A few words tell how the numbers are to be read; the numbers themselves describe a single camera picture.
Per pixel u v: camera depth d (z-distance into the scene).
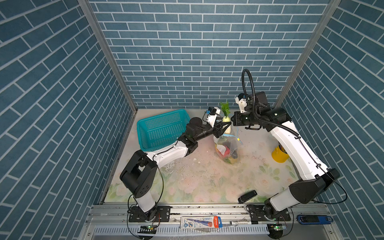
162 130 1.08
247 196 0.77
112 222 0.72
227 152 0.80
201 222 0.71
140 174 0.46
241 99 0.65
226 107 0.72
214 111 0.65
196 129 0.61
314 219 0.73
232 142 0.77
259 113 0.53
